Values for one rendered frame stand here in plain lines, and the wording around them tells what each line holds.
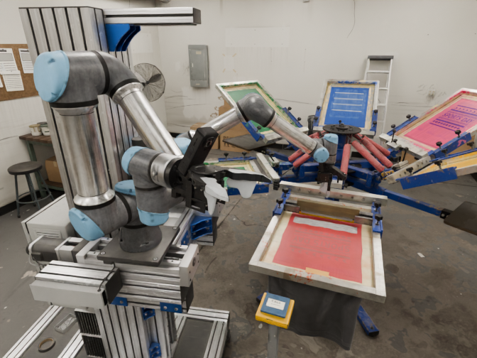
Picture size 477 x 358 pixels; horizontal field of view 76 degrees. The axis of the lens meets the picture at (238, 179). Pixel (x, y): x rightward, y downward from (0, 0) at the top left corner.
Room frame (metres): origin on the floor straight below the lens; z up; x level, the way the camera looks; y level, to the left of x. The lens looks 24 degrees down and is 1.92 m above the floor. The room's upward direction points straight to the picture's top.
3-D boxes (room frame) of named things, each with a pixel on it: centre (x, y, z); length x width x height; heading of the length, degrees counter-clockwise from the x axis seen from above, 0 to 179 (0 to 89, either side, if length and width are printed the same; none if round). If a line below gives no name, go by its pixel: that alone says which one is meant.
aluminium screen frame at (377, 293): (1.41, -0.46, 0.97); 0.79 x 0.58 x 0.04; 160
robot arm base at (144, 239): (0.95, 0.36, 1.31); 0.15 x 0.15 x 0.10
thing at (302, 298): (1.14, -0.36, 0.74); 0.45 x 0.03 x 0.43; 70
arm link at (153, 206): (0.70, 0.21, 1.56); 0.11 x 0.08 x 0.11; 145
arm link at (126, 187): (0.94, 0.36, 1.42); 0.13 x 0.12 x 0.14; 145
